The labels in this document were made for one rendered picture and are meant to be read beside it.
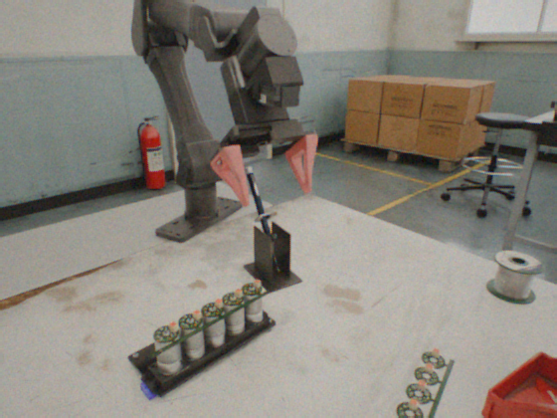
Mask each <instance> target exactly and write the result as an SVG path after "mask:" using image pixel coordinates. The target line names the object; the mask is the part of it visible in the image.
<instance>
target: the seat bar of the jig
mask: <svg viewBox="0 0 557 418"><path fill-rule="evenodd" d="M268 324H270V319H269V318H268V314H267V313H266V312H265V311H264V310H263V320H262V321H261V322H257V323H246V322H245V326H246V329H245V331H244V332H243V333H241V334H238V335H228V334H225V343H224V344H222V345H221V346H218V347H209V346H206V345H205V350H206V353H205V355H204V356H203V357H202V358H200V359H195V360H187V359H186V358H183V356H182V360H183V366H182V368H181V369H180V370H179V371H178V372H176V373H175V374H172V375H164V374H161V373H160V372H159V370H158V364H157V361H155V362H153V363H152V364H150V365H148V372H149V373H150V374H151V377H152V378H153V379H154V380H155V381H157V382H158V383H159V386H160V387H161V388H162V391H164V390H165V389H167V388H168V387H169V386H171V385H172V384H174V383H175V382H177V381H179V380H180V379H182V378H183V377H185V376H186V377H187V375H189V374H190V373H192V372H194V371H195V370H197V369H198V368H200V367H202V366H203V365H205V364H206V363H207V362H209V361H210V360H212V359H215V358H217V357H218V356H220V355H221V354H223V353H225V352H226V351H227V350H228V349H230V348H232V347H233V346H235V345H236V344H238V343H240V342H241V341H244V340H246V339H247V338H248V337H250V336H251V335H253V334H255V333H256V332H258V331H259V330H261V329H263V328H264V327H266V325H268Z"/></svg>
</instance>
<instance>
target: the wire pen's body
mask: <svg viewBox="0 0 557 418"><path fill-rule="evenodd" d="M246 176H247V179H248V181H249V185H250V188H251V192H252V195H253V198H254V202H255V204H256V207H257V211H258V214H259V216H263V218H264V219H263V220H262V221H261V223H262V227H263V230H264V232H265V233H266V235H268V236H269V237H270V238H271V239H272V238H273V236H272V233H271V231H270V227H269V223H268V221H267V217H266V216H267V214H266V211H265V207H264V204H263V202H262V198H261V195H260V192H259V188H258V185H257V182H256V179H255V176H254V173H249V174H247V175H246ZM259 216H258V217H259Z"/></svg>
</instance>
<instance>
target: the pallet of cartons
mask: <svg viewBox="0 0 557 418"><path fill-rule="evenodd" d="M495 84H496V82H489V81H471V80H452V79H437V78H414V77H405V76H375V77H368V78H358V79H350V80H349V81H348V103H347V109H348V112H347V116H346V131H345V138H342V139H341V140H345V143H344V144H345V147H344V151H346V152H349V153H352V152H355V151H358V150H361V149H364V148H366V147H369V146H375V147H380V148H386V149H390V150H389V156H388V161H401V160H403V159H405V158H407V157H410V155H412V154H416V155H422V156H427V157H432V158H436V159H441V160H440V163H439V169H438V171H442V172H446V173H449V172H450V171H452V170H454V169H455V168H457V167H459V166H461V162H462V160H464V159H467V158H474V157H476V156H477V154H478V150H479V149H480V148H481V147H484V146H485V143H484V136H485V132H483V130H486V126H485V125H482V124H478V123H477V121H475V120H474V119H475V116H476V115H477V114H479V113H483V112H489V111H490V107H491V103H492V98H493V93H494V88H495Z"/></svg>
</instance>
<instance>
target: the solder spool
mask: <svg viewBox="0 0 557 418"><path fill-rule="evenodd" d="M493 259H494V260H495V261H496V263H497V264H498V265H499V266H498V267H497V272H496V273H495V279H490V280H488V281H487V282H486V285H485V286H486V289H487V290H488V291H489V292H490V293H491V294H492V295H493V296H494V297H496V298H500V299H502V300H503V301H506V302H509V303H512V304H518V305H528V304H531V303H533V302H534V301H535V300H536V295H535V293H534V292H533V291H532V290H531V287H532V283H533V279H534V278H535V277H534V275H535V276H536V275H539V274H541V273H543V272H544V269H545V267H544V265H543V263H542V262H541V261H539V260H538V259H536V258H534V257H532V256H529V255H526V254H523V253H521V252H516V251H499V252H496V253H495V254H494V255H493Z"/></svg>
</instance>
